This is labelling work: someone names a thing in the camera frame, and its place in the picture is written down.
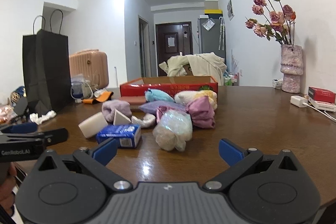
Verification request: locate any pink satin pouch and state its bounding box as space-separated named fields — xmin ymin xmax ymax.
xmin=156 ymin=96 xmax=215 ymax=128

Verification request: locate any pink textured vase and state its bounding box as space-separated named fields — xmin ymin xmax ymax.
xmin=280 ymin=44 xmax=304 ymax=94

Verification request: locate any white yellow plush toy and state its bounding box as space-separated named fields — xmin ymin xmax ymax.
xmin=174 ymin=90 xmax=218 ymax=110

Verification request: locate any clear plastic bagged puff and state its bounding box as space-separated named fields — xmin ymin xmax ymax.
xmin=153 ymin=109 xmax=193 ymax=152

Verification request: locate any clear bag with cables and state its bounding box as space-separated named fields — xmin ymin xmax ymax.
xmin=71 ymin=74 xmax=94 ymax=103

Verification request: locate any light purple towel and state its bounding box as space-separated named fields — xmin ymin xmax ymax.
xmin=101 ymin=100 xmax=132 ymax=123

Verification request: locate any dried rose bouquet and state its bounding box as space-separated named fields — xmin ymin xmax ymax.
xmin=245 ymin=0 xmax=297 ymax=46

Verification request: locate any black paper bag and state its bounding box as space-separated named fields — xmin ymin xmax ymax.
xmin=22 ymin=9 xmax=72 ymax=115

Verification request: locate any white crumpled tissue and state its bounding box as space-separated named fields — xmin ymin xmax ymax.
xmin=29 ymin=110 xmax=56 ymax=125

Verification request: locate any white box under red box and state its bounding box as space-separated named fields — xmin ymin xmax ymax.
xmin=308 ymin=97 xmax=336 ymax=113

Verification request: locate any beige coat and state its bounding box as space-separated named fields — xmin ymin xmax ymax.
xmin=158 ymin=52 xmax=227 ymax=86

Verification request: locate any pink suitcase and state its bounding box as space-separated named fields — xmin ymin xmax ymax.
xmin=69 ymin=50 xmax=109 ymax=89

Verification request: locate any grey refrigerator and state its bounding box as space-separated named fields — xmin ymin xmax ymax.
xmin=198 ymin=16 xmax=226 ymax=59

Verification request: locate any white sock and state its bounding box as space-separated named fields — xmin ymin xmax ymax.
xmin=131 ymin=113 xmax=156 ymax=128

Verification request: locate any white triangular sponge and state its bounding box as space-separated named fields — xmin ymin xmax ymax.
xmin=113 ymin=110 xmax=131 ymax=126

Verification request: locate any dark brown door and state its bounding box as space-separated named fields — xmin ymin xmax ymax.
xmin=155 ymin=22 xmax=193 ymax=64

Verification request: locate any red cardboard box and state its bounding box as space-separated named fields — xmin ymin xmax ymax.
xmin=120 ymin=76 xmax=218 ymax=97

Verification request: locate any yellow box on fridge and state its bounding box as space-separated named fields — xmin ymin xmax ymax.
xmin=205 ymin=9 xmax=223 ymax=14

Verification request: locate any white charger plug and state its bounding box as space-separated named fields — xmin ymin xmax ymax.
xmin=290 ymin=96 xmax=308 ymax=108

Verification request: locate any white charger cable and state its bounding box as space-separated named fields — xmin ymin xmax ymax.
xmin=301 ymin=101 xmax=336 ymax=123

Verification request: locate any orange black strap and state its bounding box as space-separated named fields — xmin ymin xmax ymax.
xmin=82 ymin=90 xmax=114 ymax=104

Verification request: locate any blue plush toy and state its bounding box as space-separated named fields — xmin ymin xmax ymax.
xmin=145 ymin=89 xmax=175 ymax=102

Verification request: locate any wooden chair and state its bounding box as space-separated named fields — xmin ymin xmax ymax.
xmin=183 ymin=64 xmax=193 ymax=76

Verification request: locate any wall picture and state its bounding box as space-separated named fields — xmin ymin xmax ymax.
xmin=227 ymin=0 xmax=234 ymax=20

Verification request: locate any lavender fabric pouch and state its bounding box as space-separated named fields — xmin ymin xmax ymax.
xmin=138 ymin=101 xmax=186 ymax=115

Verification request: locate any person's left hand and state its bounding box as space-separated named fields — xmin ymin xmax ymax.
xmin=0 ymin=162 xmax=17 ymax=217

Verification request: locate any red small box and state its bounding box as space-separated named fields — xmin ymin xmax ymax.
xmin=308 ymin=86 xmax=335 ymax=104

